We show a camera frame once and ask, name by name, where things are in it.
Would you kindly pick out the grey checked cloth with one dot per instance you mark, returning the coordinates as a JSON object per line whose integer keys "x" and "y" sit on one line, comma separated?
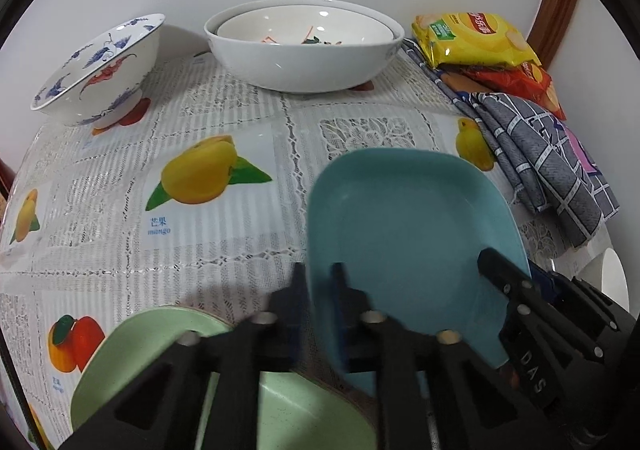
{"x": 545, "y": 165}

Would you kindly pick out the fruit print tablecloth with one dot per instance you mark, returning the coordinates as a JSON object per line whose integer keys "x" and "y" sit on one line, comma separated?
{"x": 225, "y": 255}

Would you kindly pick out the brown wooden door frame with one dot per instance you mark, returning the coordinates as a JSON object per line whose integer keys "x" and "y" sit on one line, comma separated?
{"x": 557, "y": 15}

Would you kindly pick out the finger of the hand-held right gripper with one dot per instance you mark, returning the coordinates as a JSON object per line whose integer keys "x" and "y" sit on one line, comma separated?
{"x": 585, "y": 310}
{"x": 507, "y": 287}

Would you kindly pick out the white bowl with painted inside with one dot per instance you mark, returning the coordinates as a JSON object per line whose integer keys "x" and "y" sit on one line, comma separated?
{"x": 260, "y": 25}

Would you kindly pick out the light green plate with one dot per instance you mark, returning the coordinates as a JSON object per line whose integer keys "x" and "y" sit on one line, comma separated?
{"x": 310, "y": 415}

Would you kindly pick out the blue patterned white bowl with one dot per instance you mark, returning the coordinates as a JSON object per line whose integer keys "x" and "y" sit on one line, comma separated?
{"x": 100, "y": 80}

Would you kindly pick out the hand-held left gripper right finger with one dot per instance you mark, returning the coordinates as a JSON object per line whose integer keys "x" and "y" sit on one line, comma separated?
{"x": 340, "y": 330}

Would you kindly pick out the yellow chip bag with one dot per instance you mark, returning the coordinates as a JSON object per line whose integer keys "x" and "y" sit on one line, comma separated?
{"x": 475, "y": 40}

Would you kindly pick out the red chip bag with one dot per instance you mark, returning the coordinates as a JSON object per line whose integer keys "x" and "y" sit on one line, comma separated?
{"x": 525, "y": 80}

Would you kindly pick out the large white bowl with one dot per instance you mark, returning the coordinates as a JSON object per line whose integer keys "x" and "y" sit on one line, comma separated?
{"x": 300, "y": 67}

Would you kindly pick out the pink paper item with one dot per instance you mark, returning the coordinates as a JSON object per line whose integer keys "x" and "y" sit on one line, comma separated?
{"x": 582, "y": 152}

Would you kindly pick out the teal blue plate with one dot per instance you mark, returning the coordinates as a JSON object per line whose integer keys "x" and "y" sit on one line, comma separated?
{"x": 400, "y": 230}

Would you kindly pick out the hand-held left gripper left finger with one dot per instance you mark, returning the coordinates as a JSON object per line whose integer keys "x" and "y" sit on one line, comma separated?
{"x": 296, "y": 330}

